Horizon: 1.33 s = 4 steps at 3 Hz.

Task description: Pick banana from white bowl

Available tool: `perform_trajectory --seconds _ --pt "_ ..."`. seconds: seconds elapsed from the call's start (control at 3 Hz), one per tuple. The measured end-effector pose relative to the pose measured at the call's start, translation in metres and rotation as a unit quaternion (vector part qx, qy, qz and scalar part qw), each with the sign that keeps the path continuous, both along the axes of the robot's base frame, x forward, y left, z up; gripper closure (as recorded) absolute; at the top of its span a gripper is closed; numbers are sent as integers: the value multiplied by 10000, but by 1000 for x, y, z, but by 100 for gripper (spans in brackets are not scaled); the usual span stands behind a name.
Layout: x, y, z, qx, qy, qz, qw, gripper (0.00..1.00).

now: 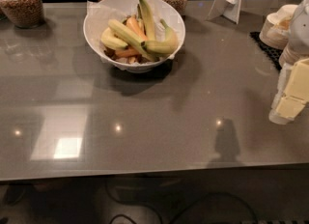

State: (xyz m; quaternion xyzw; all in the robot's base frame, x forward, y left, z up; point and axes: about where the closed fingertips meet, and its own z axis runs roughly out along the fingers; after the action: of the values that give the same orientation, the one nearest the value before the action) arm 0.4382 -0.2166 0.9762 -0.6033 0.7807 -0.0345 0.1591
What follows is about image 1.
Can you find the curved yellow banana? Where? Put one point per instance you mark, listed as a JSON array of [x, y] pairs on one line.
[[166, 47]]

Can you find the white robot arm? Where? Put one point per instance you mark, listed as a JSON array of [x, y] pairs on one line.
[[298, 35]]

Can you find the upright yellow-green banana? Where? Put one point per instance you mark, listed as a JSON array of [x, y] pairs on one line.
[[147, 16]]

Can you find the white ceramic bowl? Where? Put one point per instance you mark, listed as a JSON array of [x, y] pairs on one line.
[[135, 66]]

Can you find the long yellow banana diagonal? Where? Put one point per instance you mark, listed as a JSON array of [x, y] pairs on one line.
[[129, 37]]

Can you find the short yellow banana left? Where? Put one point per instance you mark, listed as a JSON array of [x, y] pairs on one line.
[[110, 40]]

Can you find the white paper bowl liner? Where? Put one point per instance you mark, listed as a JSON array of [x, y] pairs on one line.
[[99, 15]]

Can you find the stack of paper bowls lower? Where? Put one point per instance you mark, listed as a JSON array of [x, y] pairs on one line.
[[290, 56]]

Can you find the stack of paper bowls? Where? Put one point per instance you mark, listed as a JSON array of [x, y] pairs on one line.
[[290, 56], [276, 27]]

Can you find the black rubber mat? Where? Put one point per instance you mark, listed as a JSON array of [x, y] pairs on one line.
[[272, 53]]

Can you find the stack of paper bowls upper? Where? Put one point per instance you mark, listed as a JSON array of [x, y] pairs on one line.
[[276, 27]]

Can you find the orange carrot lower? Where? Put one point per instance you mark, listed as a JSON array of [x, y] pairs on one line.
[[126, 53]]

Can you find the orange carrot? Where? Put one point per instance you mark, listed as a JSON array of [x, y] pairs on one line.
[[133, 25], [126, 53]]

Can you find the orange carrot upper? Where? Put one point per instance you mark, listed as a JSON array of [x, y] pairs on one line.
[[133, 25]]

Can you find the glass cereal jar left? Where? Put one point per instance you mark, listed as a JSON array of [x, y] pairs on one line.
[[23, 13]]

